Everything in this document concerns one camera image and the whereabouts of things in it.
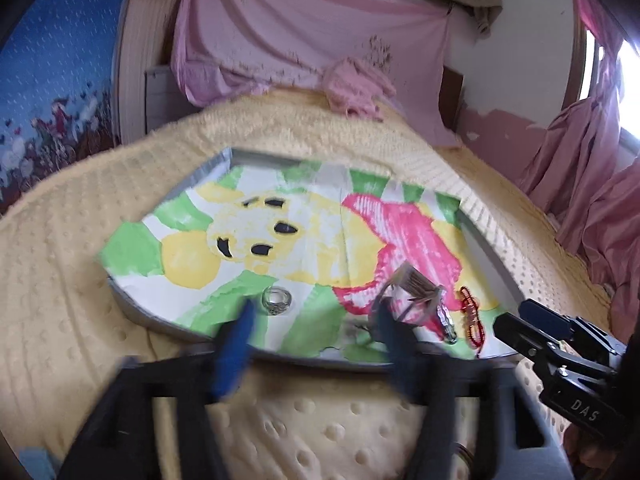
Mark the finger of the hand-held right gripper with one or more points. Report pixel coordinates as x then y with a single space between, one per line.
542 316
520 332

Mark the silver hair clip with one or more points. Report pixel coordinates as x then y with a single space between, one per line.
446 325

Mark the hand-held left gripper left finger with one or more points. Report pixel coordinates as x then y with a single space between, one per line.
232 352

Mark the yellow dotted blanket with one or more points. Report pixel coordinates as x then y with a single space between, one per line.
75 240

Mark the wooden cabinet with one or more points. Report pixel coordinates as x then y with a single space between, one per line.
137 60

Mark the small clear brown-edged box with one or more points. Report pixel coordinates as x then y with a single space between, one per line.
410 292

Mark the brown headboard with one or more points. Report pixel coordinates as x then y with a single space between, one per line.
452 95

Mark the grey nightstand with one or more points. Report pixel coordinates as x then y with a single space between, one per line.
157 100

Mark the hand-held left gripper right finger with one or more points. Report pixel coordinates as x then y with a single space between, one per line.
400 355

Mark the window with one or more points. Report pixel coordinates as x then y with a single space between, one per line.
630 90

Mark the blue fabric wardrobe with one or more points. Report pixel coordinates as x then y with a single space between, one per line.
55 60

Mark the pink curtain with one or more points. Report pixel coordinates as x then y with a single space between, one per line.
590 160

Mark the pink hanging sheet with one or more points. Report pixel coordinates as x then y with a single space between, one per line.
300 20

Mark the pink towel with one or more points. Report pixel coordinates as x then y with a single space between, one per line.
357 87

